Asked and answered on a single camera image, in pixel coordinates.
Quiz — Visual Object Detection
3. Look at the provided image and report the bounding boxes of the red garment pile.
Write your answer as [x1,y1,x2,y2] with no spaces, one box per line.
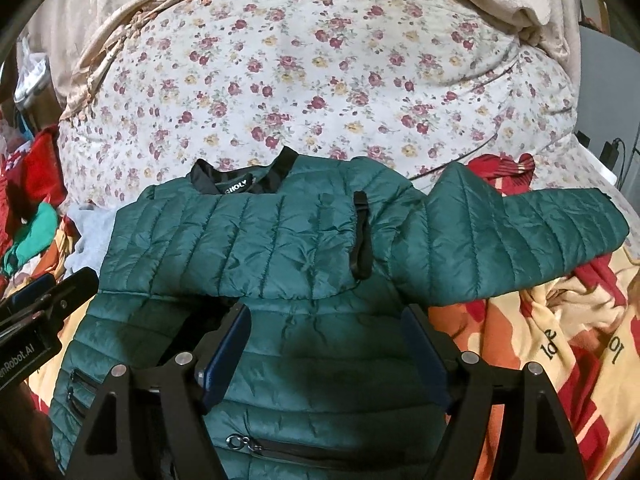
[1,125,67,255]

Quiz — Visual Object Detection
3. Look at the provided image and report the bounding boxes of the orange red cartoon blanket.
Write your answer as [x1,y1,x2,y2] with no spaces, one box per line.
[28,248,639,479]

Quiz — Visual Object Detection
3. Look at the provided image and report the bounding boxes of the red cloth on bed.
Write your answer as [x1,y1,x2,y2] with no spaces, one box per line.
[466,153,536,196]

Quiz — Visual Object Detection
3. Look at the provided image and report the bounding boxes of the green garment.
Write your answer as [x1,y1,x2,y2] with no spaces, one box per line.
[1,202,58,278]

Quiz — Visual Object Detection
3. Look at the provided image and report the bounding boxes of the green quilted puffer jacket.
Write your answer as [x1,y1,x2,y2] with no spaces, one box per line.
[50,148,629,479]

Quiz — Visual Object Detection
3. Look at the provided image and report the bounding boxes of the floral white duvet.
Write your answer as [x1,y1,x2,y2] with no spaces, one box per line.
[58,0,606,207]

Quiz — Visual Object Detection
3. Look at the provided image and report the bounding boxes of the clear plastic bag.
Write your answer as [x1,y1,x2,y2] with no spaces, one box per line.
[14,53,51,110]

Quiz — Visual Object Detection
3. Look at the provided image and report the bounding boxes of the grey fleece garment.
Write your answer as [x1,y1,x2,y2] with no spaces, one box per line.
[64,205,117,278]

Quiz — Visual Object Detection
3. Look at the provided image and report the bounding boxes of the black charger with cable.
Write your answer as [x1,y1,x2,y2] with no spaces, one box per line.
[575,130,626,190]

